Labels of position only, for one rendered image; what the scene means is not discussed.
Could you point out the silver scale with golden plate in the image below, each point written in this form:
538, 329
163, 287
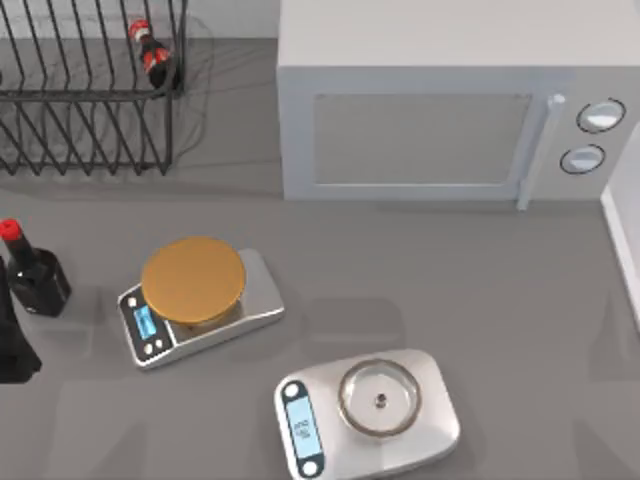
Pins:
200, 305

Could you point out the microwave door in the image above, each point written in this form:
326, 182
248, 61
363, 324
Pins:
420, 140

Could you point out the silver scale with round dish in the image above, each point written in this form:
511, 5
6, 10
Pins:
370, 415

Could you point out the pale grey microwave oven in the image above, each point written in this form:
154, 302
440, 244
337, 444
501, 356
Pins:
400, 45

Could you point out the dark cola bottle red label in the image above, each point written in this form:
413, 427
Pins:
153, 55

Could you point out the microwave knob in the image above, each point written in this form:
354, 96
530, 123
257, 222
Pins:
581, 159
600, 115

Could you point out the black bottle red cap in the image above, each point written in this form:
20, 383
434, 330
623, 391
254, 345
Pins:
35, 280

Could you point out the white appliance edge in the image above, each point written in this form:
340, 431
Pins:
625, 240

